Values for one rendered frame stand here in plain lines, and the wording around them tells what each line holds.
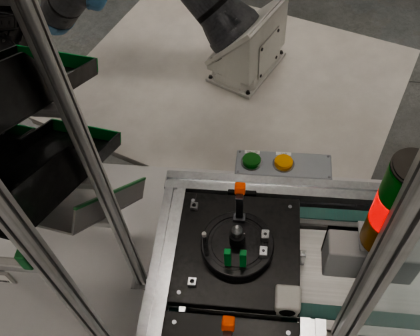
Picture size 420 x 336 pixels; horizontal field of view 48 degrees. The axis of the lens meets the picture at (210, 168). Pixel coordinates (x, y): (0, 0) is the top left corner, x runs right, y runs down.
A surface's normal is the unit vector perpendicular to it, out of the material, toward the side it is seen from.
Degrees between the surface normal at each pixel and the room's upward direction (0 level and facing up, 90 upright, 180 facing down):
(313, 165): 0
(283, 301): 0
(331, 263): 90
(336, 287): 0
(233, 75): 90
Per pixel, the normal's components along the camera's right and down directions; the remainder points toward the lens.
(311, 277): -0.05, -0.59
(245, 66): -0.55, 0.70
